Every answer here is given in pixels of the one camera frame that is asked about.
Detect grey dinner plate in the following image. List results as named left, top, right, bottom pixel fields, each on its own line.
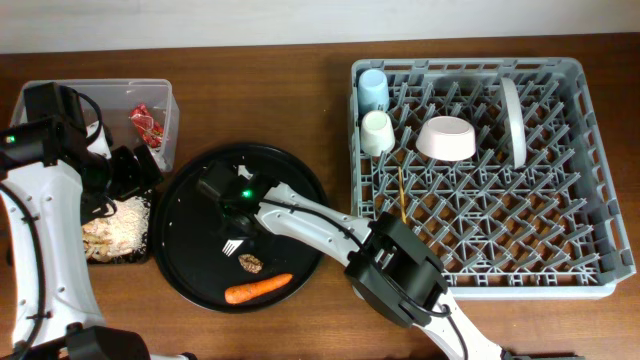
left=500, top=77, right=527, bottom=168

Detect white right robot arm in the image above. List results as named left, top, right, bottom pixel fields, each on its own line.
left=199, top=172, right=509, bottom=359

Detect pink plastic bowl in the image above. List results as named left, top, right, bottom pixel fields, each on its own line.
left=416, top=116, right=476, bottom=162

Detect food scraps rice and nuts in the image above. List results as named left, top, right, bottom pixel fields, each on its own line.
left=81, top=195, right=151, bottom=263

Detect light blue plastic cup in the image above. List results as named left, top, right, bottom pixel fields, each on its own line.
left=357, top=69, right=390, bottom=116

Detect wooden chopstick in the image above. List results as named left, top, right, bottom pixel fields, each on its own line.
left=397, top=166, right=408, bottom=224

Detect grey dishwasher rack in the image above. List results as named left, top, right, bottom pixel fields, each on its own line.
left=348, top=57, right=636, bottom=300

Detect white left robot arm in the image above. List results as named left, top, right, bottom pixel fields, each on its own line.
left=1, top=117, right=161, bottom=359

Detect black rectangular tray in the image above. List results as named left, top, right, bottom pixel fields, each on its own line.
left=79, top=187, right=155, bottom=265

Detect clear plastic waste bin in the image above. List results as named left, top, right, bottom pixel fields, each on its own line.
left=8, top=78, right=180, bottom=174

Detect red snack wrapper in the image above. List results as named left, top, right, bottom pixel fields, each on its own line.
left=129, top=104, right=164, bottom=149

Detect orange carrot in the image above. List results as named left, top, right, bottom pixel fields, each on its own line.
left=224, top=273, right=293, bottom=305

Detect small white cup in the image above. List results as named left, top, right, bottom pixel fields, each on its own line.
left=360, top=110, right=395, bottom=157

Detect round black serving tray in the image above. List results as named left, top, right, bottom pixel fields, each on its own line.
left=150, top=143, right=328, bottom=313

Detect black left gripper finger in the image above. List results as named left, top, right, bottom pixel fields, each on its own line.
left=108, top=146, right=141, bottom=200
left=133, top=145, right=164, bottom=188

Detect brown food lump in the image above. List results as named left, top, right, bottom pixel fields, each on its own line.
left=238, top=254, right=264, bottom=274

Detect white plastic fork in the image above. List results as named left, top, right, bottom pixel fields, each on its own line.
left=222, top=239, right=244, bottom=257

